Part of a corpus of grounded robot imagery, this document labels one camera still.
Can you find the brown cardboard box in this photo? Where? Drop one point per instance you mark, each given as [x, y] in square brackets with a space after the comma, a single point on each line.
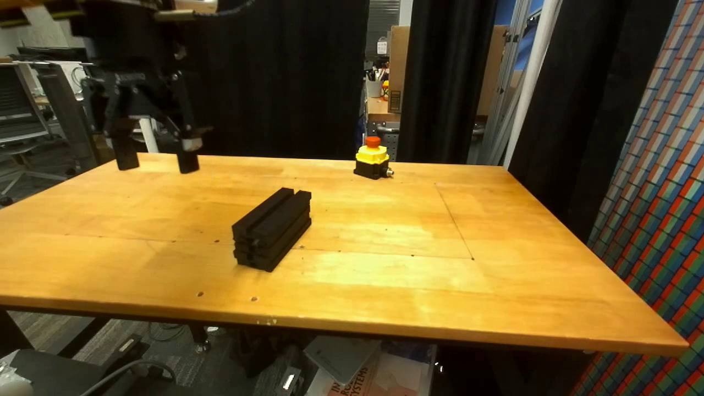
[398, 66]

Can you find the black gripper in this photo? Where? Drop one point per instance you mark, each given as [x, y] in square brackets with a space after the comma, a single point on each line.
[124, 41]

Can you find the gray flat sheet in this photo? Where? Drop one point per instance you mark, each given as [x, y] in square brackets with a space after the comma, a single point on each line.
[342, 355]

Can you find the black padded seat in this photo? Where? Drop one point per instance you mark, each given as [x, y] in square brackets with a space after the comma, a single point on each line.
[36, 376]

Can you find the white metal frame post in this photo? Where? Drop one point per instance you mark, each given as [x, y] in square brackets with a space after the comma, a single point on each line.
[541, 51]

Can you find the white box with orange print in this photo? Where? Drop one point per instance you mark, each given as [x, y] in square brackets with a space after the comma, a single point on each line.
[381, 376]

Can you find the yellow emergency stop button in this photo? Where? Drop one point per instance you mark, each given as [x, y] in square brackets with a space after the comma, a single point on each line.
[371, 156]

